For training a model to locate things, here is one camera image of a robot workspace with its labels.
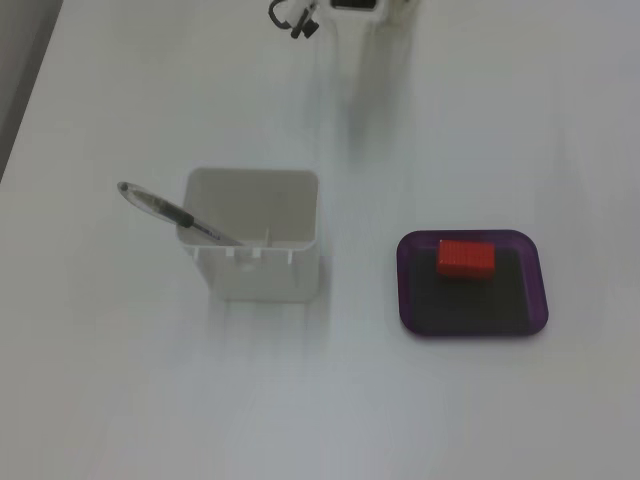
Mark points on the clear black ballpoint pen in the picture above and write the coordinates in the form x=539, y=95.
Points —
x=172, y=210

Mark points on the white plastic box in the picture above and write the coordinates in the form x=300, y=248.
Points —
x=300, y=275

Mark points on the purple square tray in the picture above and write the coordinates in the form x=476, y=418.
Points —
x=472, y=310

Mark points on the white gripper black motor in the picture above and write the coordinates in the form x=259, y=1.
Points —
x=381, y=45

